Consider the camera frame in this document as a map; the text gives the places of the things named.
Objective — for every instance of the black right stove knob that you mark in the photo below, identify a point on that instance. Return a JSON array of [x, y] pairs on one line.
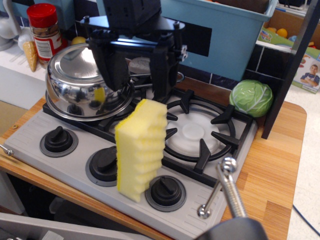
[[166, 194]]

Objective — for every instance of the black left burner grate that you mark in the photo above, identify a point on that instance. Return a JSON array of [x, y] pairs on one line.
[[93, 107]]

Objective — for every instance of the blue plastic bin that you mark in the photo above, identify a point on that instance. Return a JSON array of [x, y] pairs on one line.
[[219, 38]]

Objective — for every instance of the black vertical post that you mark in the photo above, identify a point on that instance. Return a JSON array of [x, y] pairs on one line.
[[297, 52]]

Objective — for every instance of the black right burner grate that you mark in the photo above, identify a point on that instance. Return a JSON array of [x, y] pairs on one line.
[[201, 133]]

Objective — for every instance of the yellow sponge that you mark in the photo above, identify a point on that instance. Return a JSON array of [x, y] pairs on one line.
[[140, 142]]

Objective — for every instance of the orange toy fruit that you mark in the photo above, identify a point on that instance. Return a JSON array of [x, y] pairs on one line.
[[282, 32]]

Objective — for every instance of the black burner grate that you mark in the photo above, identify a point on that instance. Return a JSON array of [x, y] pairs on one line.
[[201, 133], [93, 107]]

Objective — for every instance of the toy ice cream cone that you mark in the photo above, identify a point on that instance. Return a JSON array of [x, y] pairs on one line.
[[30, 52]]

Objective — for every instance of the stainless steel pot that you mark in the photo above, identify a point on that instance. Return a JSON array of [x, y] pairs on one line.
[[76, 66]]

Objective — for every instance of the black left stove knob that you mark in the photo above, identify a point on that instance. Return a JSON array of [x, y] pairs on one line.
[[59, 142]]

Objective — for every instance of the black stove knob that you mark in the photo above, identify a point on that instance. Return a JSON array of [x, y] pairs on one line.
[[166, 194], [101, 167], [59, 142]]

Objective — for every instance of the red lid spice jar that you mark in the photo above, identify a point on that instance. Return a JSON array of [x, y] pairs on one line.
[[43, 21]]

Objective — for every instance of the toy box with boy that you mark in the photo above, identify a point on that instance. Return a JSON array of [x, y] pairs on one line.
[[307, 76]]

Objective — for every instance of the green toy cabbage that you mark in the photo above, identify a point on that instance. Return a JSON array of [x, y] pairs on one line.
[[252, 98]]

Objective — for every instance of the grey toy faucet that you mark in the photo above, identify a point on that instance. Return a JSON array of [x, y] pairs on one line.
[[9, 27]]

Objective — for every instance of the black middle stove knob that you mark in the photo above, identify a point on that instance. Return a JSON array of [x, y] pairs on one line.
[[101, 167]]

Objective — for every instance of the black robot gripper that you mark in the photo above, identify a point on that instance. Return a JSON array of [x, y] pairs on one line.
[[142, 19]]

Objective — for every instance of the grey toy stove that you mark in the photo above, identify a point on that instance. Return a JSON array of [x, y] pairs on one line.
[[183, 224]]

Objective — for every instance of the yellow toy lemon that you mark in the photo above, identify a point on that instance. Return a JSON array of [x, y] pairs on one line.
[[78, 40]]

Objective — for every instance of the grey toy bread slice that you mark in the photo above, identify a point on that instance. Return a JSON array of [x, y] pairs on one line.
[[140, 65]]

